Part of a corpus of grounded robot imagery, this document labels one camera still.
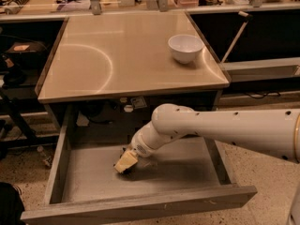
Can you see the white ceramic bowl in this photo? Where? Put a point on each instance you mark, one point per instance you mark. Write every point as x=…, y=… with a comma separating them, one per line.
x=185, y=48

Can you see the open grey wooden drawer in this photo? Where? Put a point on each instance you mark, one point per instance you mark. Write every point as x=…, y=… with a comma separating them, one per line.
x=186, y=176

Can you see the black bag with tan label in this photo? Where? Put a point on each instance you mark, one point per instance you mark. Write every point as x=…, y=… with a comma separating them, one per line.
x=29, y=55

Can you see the white label sticker under table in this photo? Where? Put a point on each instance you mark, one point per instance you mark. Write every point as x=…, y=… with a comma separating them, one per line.
x=138, y=102

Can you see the dark rxbar chocolate wrapper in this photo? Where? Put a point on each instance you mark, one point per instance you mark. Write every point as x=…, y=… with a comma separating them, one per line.
x=128, y=171

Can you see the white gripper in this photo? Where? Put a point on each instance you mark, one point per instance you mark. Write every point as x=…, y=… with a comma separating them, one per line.
x=140, y=146

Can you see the black stand leg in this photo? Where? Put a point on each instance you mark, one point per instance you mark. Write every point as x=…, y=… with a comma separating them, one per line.
x=31, y=138

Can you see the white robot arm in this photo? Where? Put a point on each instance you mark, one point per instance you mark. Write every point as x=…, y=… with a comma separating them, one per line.
x=272, y=132

